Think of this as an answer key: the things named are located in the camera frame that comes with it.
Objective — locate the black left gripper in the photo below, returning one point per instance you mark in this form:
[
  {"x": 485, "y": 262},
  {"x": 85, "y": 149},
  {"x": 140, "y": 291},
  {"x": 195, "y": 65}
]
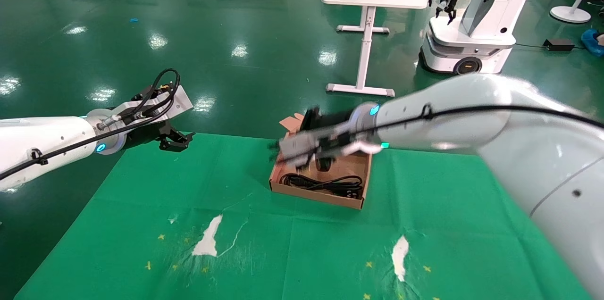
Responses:
[{"x": 146, "y": 134}]

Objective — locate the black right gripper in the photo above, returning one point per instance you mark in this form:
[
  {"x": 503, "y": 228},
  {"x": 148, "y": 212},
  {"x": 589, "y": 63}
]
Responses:
[{"x": 335, "y": 123}]

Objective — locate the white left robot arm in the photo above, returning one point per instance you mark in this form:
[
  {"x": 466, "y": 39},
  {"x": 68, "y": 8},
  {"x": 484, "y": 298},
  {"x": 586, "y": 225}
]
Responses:
[{"x": 47, "y": 142}]

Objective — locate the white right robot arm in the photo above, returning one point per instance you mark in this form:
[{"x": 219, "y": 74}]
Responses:
[{"x": 542, "y": 158}]

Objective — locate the open brown cardboard box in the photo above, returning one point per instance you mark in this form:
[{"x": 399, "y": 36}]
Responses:
[{"x": 311, "y": 195}]

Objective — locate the green table cloth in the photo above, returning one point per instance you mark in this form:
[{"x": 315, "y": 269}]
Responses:
[{"x": 330, "y": 253}]

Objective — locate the white wheeled robot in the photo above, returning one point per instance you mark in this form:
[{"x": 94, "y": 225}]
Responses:
[{"x": 481, "y": 26}]

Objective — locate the black power adapter brick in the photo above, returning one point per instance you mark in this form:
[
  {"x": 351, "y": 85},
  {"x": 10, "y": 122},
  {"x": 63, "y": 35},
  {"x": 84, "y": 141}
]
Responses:
[{"x": 558, "y": 45}]

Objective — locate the blue crumpled cover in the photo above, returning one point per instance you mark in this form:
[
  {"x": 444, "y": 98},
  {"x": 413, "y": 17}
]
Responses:
[{"x": 592, "y": 43}]

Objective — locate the gray right wrist camera box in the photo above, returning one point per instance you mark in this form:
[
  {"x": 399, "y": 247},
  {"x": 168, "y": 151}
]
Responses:
[{"x": 304, "y": 149}]

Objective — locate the gray wrist camera box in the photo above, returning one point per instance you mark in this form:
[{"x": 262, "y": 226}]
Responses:
[
  {"x": 177, "y": 100},
  {"x": 304, "y": 149}
]

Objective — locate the gray left wrist camera box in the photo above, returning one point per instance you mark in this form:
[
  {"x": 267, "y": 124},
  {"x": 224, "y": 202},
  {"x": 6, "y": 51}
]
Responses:
[{"x": 177, "y": 100}]

